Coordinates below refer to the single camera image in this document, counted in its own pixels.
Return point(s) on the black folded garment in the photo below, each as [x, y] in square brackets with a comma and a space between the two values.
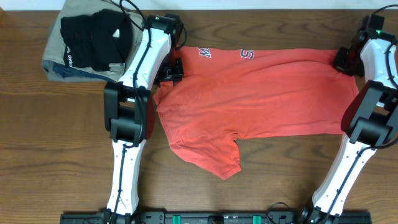
[97, 40]

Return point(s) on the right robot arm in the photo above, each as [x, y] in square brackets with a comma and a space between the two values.
[369, 123]

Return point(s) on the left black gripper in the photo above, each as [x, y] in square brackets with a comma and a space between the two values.
[171, 72]

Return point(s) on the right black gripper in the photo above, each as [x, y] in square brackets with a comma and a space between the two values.
[343, 61]

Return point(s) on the red printed t-shirt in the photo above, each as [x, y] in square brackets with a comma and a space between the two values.
[226, 95]

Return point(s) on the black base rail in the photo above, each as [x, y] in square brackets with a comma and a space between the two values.
[282, 217]

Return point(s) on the grey blue folded garment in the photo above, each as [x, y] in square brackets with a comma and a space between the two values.
[62, 73]

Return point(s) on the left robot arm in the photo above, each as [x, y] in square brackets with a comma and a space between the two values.
[129, 112]

